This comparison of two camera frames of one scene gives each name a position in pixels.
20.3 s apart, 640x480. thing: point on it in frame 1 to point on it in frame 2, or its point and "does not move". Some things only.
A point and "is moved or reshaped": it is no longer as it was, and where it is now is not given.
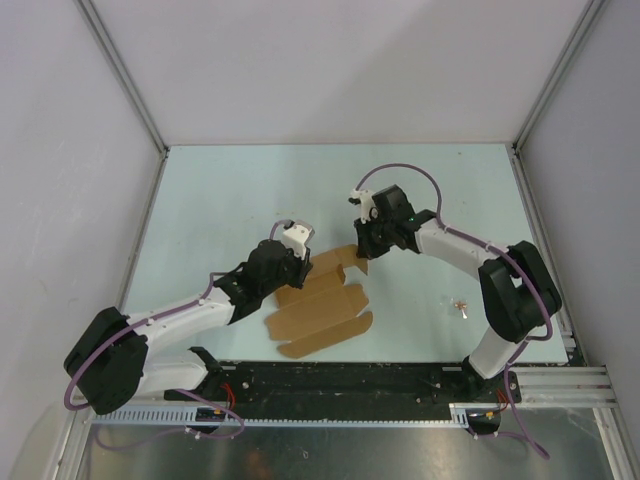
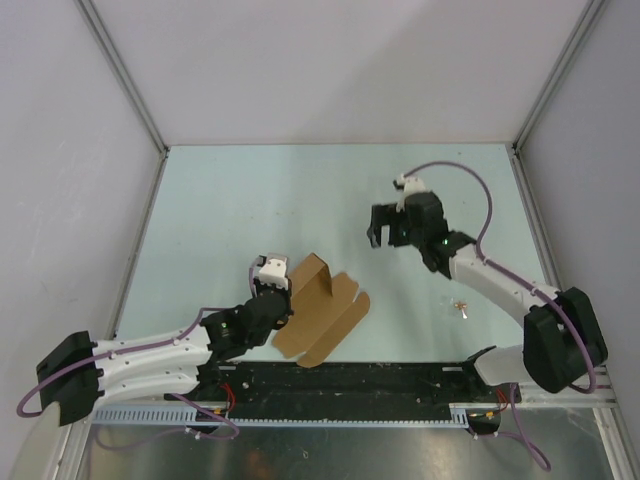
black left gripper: x=303 y=267 to x=286 y=293
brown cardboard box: x=324 y=310 is moved or reshaped
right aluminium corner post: x=561 y=66 does not move
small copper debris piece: x=461 y=306 does not move
